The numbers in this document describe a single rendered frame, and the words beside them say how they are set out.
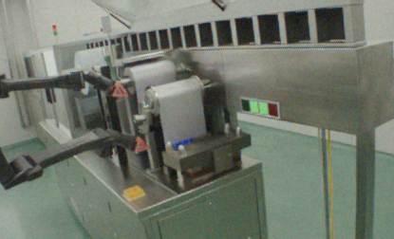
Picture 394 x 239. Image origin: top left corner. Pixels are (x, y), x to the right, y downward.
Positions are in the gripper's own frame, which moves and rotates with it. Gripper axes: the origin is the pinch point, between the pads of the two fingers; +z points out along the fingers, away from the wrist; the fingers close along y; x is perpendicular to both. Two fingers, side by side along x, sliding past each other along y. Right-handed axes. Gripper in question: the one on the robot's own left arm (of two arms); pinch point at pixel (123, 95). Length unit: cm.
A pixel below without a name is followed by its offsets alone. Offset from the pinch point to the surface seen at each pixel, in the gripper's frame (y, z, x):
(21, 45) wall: -550, -12, 55
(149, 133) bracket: -2.2, 21.6, -10.0
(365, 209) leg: 82, 83, -4
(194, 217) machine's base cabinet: 31, 42, -36
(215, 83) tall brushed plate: 6.8, 38.1, 26.1
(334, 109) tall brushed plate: 80, 41, 22
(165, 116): 5.9, 21.3, 0.1
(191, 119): 6.1, 34.6, 4.9
